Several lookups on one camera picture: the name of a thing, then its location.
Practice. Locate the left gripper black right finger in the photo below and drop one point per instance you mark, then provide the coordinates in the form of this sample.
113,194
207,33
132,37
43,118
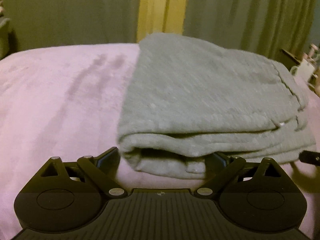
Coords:
240,176

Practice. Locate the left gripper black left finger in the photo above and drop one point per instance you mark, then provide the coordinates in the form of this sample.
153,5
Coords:
86,178

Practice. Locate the grey sweatpants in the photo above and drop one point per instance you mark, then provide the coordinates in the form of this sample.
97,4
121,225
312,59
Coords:
189,98

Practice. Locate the pink fleece bed blanket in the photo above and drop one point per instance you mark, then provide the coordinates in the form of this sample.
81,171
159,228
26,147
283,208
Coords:
58,101

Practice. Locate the pink plush toy on bed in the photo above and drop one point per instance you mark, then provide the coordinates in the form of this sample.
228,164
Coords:
308,68

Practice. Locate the dark bedside table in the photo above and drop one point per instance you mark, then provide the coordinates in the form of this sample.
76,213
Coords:
287,59

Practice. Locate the grey-green curtain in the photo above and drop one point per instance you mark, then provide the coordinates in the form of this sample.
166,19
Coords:
259,26

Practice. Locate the white shell-shaped chair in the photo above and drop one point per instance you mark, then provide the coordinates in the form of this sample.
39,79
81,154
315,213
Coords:
4,37

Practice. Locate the yellow curtain panel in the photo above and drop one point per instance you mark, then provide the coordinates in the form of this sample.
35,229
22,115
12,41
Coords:
160,16

